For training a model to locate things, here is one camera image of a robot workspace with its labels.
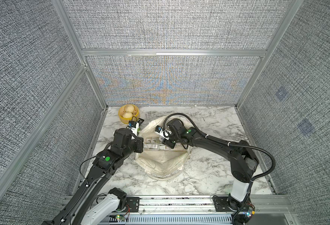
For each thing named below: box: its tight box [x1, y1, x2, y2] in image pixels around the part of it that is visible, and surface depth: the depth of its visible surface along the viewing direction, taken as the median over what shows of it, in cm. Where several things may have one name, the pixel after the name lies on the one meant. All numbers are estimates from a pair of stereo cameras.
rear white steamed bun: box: [125, 105, 135, 113], surface depth 112 cm
